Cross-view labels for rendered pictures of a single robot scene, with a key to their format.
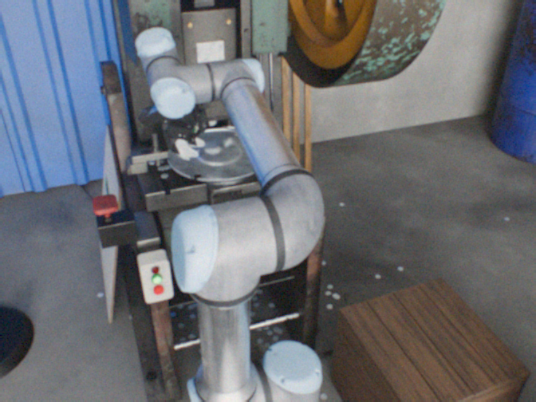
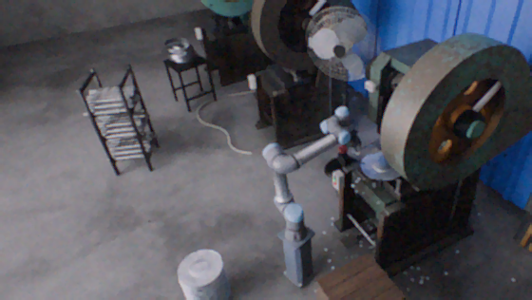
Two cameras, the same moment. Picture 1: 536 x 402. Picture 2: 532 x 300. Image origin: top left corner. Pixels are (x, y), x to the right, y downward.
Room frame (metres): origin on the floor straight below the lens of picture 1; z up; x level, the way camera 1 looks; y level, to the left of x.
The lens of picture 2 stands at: (0.61, -1.77, 2.45)
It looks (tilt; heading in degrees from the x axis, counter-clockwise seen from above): 39 degrees down; 84
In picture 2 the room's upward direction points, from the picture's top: 3 degrees counter-clockwise
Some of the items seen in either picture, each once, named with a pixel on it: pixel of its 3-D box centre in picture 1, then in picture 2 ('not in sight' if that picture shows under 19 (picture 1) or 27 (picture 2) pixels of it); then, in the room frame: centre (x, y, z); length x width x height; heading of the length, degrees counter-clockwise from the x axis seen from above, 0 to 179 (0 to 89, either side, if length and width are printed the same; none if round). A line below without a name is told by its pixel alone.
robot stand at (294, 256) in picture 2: not in sight; (298, 254); (0.68, -0.04, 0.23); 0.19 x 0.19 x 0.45; 39
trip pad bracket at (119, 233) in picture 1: (120, 243); (344, 164); (1.10, 0.41, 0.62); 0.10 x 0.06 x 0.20; 110
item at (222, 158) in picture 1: (218, 153); (382, 165); (1.31, 0.15, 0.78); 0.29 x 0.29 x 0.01
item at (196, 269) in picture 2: not in sight; (199, 268); (0.03, -0.12, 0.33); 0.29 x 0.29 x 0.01
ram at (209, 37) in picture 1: (206, 56); not in sight; (1.39, 0.18, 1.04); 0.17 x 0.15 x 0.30; 20
